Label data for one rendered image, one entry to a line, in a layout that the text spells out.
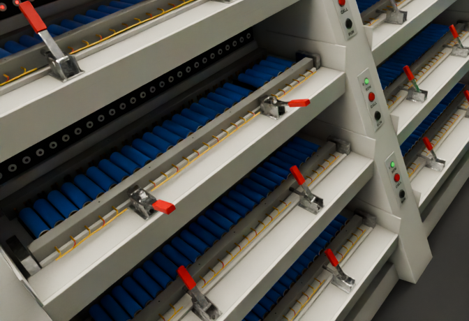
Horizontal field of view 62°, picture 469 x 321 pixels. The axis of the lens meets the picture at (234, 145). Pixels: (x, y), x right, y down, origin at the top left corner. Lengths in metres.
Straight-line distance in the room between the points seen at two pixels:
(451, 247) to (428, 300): 0.17
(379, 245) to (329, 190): 0.21
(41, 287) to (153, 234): 0.14
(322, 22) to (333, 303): 0.53
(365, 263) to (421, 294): 0.19
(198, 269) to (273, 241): 0.14
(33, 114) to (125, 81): 0.11
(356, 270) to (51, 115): 0.66
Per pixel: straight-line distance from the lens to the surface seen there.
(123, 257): 0.52
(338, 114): 0.83
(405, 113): 0.99
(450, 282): 1.05
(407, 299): 1.03
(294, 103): 0.61
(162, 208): 0.46
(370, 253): 0.91
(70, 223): 0.53
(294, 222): 0.72
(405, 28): 0.97
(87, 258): 0.52
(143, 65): 0.52
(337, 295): 0.85
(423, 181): 1.09
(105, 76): 0.49
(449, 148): 1.20
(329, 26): 0.76
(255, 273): 0.66
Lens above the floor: 0.75
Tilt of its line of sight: 19 degrees down
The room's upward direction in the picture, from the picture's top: 25 degrees counter-clockwise
